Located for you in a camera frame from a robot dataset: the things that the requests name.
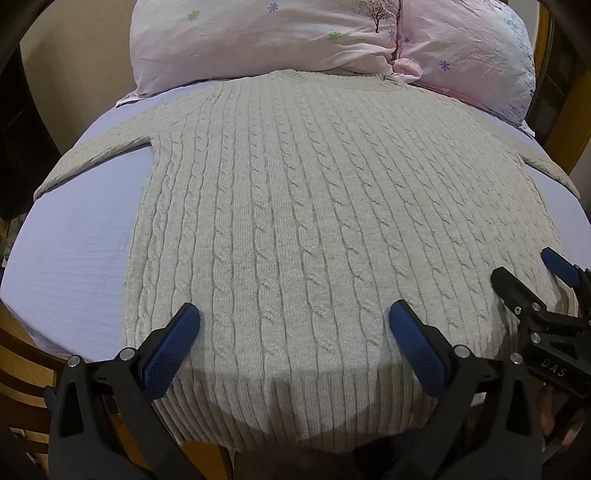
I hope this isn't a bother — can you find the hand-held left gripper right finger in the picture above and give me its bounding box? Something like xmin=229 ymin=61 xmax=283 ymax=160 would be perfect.
xmin=389 ymin=299 xmax=546 ymax=480

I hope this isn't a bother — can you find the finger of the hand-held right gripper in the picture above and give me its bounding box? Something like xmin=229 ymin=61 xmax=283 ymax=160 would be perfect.
xmin=540 ymin=247 xmax=591 ymax=291
xmin=491 ymin=267 xmax=548 ymax=325

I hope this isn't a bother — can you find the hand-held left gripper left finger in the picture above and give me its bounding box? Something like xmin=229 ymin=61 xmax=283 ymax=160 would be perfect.
xmin=44 ymin=303 xmax=202 ymax=480

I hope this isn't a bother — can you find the cream cable-knit sweater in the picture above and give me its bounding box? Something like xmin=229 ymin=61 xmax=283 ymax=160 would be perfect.
xmin=34 ymin=69 xmax=581 ymax=455

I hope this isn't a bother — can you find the wooden slatted chair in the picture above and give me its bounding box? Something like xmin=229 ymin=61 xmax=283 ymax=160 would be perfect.
xmin=0 ymin=302 xmax=72 ymax=462

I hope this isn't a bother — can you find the pink floral pillow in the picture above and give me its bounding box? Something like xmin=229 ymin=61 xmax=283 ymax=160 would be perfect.
xmin=115 ymin=0 xmax=403 ymax=108
xmin=392 ymin=0 xmax=537 ymax=136

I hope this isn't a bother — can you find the dark cabinet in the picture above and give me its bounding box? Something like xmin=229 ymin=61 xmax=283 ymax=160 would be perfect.
xmin=0 ymin=44 xmax=63 ymax=222

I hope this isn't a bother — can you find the wooden bed frame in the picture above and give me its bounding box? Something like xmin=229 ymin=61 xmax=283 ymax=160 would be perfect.
xmin=531 ymin=0 xmax=591 ymax=185

